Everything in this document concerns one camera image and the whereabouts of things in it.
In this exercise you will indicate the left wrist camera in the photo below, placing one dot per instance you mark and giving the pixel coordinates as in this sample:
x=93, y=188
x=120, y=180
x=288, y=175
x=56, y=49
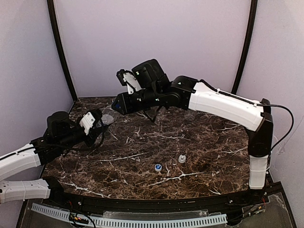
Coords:
x=91, y=120

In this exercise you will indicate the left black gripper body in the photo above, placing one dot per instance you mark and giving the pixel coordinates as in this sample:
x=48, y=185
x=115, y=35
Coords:
x=96, y=131

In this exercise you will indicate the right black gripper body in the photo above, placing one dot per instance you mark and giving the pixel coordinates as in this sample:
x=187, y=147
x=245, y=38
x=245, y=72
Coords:
x=128, y=103

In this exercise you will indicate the right black frame post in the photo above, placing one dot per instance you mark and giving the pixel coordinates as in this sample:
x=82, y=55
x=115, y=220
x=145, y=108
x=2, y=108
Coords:
x=246, y=45

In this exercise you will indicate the white cap water bottle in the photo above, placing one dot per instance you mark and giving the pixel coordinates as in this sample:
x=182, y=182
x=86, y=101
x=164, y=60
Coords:
x=190, y=115

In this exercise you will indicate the white blue bottle cap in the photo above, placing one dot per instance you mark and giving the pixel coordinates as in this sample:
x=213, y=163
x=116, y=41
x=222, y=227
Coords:
x=158, y=167

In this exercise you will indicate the black front table rail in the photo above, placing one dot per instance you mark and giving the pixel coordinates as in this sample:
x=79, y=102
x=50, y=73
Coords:
x=221, y=203

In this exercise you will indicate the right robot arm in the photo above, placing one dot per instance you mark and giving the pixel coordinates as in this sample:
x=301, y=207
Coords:
x=148, y=86

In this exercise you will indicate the white slotted cable duct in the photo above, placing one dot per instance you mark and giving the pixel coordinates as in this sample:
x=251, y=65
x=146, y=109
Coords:
x=111, y=219

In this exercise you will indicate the clear bottle cap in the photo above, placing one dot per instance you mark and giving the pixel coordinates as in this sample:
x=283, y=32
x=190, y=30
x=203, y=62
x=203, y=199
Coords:
x=182, y=158

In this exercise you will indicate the blue cap water bottle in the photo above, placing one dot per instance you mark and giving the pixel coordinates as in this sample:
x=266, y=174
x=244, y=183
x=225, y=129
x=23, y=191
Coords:
x=109, y=116

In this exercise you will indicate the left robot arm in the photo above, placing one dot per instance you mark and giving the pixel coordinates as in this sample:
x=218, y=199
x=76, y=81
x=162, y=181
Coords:
x=62, y=135

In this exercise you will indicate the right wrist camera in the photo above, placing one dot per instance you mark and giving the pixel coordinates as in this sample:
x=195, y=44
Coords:
x=127, y=78

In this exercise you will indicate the small circuit board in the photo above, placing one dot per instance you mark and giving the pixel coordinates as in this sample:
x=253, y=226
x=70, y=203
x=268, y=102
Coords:
x=75, y=218

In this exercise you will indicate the black frame post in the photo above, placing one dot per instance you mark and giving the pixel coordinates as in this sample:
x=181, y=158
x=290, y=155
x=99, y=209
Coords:
x=60, y=49
x=246, y=45

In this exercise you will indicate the left black frame post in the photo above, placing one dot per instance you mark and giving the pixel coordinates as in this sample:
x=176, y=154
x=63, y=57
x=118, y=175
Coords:
x=60, y=49

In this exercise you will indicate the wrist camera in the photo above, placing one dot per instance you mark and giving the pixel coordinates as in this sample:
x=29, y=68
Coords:
x=127, y=78
x=91, y=120

